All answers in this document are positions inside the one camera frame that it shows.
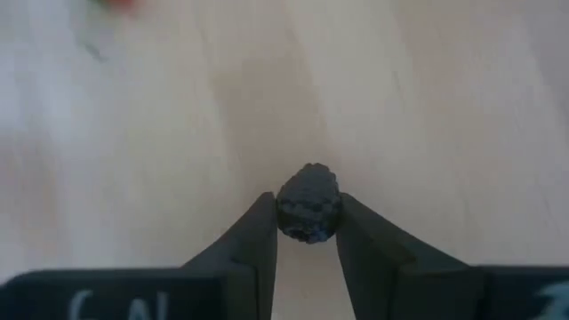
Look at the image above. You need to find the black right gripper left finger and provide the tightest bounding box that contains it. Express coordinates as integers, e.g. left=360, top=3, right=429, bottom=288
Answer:
left=181, top=191, right=279, bottom=320

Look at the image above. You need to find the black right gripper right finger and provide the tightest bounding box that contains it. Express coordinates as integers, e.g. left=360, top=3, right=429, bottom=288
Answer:
left=336, top=193, right=484, bottom=320

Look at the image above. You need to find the black blackberry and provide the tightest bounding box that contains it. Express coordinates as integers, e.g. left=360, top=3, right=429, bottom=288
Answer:
left=275, top=162, right=344, bottom=244

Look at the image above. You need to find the strawberry with long stem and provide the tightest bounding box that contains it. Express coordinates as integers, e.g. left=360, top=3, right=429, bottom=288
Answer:
left=86, top=0, right=148, bottom=13

